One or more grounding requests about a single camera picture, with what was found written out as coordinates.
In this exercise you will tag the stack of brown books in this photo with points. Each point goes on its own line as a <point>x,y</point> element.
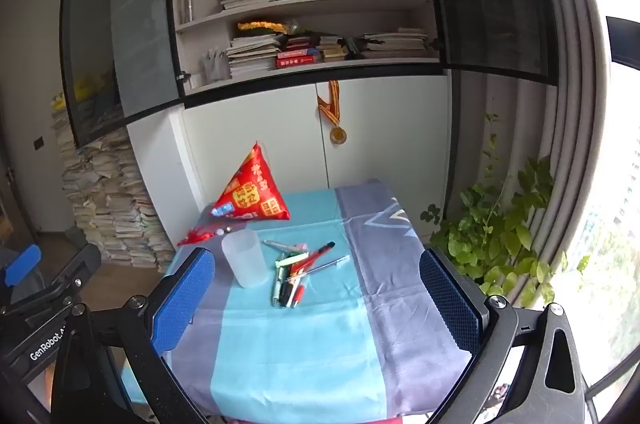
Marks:
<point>332,48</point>

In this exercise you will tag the light green fish pen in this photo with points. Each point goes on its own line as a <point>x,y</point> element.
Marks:
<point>292,259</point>

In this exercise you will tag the black pen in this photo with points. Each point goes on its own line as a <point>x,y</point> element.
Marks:
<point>286,291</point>

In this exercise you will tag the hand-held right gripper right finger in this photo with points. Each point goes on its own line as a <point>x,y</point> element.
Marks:
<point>450,299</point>

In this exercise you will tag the white gloves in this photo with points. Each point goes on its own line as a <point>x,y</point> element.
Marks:
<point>215,66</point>

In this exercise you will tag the clear ballpoint pen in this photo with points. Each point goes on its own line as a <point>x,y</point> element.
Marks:
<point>330,263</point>

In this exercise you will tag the wide stack of magazines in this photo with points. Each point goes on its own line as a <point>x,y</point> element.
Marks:
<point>395,43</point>

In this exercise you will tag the red white pen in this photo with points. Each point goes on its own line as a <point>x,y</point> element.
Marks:
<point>298,296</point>

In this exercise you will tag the stack of white books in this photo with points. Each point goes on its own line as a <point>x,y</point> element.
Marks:
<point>252,56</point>

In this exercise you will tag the wide glass bookcase door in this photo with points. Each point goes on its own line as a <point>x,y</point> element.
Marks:
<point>140,28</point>

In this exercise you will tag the red tassel charm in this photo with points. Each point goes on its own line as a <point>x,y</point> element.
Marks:
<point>195,236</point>

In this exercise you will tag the pile of pens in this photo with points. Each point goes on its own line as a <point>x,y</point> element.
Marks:
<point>281,284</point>

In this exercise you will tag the translucent plastic cup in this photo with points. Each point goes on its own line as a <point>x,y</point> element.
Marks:
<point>245,261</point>

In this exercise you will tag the grey white curtain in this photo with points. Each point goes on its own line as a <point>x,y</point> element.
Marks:
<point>565,103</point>

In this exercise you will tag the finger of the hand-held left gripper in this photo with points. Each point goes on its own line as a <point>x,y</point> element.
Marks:
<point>80,264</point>
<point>22,264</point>

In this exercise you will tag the red pyramid pillow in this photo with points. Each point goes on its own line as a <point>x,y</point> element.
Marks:
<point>250,194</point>

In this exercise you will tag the gold medal with striped ribbon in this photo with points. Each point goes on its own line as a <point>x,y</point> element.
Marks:
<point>338,134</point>

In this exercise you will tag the white bookcase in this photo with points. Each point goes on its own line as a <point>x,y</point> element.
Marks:
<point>250,138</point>

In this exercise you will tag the yellow flower garland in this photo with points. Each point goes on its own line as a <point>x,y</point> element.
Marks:
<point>260,26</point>

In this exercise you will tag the stack of red books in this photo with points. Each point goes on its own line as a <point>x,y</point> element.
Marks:
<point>297,56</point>

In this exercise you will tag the tall stack of papers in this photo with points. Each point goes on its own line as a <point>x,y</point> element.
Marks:
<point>115,204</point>

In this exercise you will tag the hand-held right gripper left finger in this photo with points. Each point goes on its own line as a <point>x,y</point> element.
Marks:
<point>182,299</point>

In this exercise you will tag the green leafy plant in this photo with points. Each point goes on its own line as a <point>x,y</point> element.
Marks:
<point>480,244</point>

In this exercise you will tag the black wall socket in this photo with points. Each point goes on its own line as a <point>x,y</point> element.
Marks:
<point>38,143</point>

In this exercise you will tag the silver metal flask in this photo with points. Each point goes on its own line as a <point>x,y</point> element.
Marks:
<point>188,3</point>

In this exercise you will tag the pink green pen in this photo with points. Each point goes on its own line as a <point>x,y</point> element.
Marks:
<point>287,247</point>

